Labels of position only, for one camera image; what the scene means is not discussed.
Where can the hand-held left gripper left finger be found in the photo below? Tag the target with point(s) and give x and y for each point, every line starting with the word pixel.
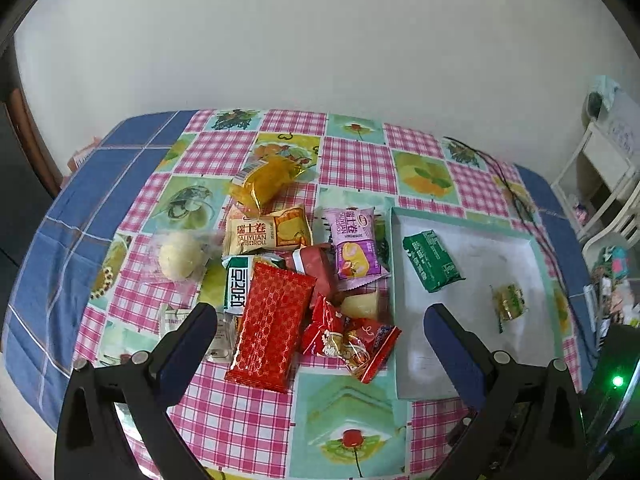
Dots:
pixel 182 355

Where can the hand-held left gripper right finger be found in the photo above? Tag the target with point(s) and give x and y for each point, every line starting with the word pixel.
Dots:
pixel 457 355

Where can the white clear snack packet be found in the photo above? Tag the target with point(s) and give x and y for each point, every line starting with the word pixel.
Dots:
pixel 222 342

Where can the small red snack packet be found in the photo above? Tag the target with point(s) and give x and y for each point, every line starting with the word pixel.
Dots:
pixel 375 345
pixel 322 325

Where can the white and green snack packet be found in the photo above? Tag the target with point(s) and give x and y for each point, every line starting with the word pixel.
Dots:
pixel 235 285

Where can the large red patterned packet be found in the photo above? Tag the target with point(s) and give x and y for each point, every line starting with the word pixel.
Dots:
pixel 270 325

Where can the round bun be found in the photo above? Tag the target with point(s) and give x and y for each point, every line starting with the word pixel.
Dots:
pixel 180 257

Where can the white shallow tray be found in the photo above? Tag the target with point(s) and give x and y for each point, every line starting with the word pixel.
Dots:
pixel 480 260

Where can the yellow cake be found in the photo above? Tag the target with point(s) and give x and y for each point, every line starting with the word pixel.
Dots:
pixel 362 305

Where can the maroon snack packet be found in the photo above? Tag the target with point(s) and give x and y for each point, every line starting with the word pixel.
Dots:
pixel 317 265

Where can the small yellow-green candy packet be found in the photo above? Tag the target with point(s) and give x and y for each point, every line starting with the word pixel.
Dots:
pixel 509 302

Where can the dark green snack packet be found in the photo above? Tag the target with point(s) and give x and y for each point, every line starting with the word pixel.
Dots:
pixel 430 260

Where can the colourful clutter pile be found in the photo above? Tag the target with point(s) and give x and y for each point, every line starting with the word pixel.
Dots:
pixel 615 280

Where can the cream cake roll packet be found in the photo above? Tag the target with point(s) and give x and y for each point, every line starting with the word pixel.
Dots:
pixel 260 232

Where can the purple cake roll packet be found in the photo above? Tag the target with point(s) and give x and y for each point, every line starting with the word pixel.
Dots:
pixel 352 245

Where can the blue striped sheet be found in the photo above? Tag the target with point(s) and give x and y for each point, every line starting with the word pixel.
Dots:
pixel 65 240

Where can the orange translucent snack packet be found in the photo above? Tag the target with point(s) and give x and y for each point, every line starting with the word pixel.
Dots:
pixel 267 180

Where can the pink paper item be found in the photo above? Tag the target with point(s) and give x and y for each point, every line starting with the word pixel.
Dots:
pixel 82 157

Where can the pink checked fruit tablecloth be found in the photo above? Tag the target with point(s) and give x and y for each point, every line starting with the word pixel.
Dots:
pixel 350 160

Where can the teal patterned cloth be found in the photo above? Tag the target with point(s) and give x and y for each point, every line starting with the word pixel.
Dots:
pixel 602 95

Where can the brown wooden door frame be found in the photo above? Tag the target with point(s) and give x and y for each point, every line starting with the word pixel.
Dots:
pixel 35 125

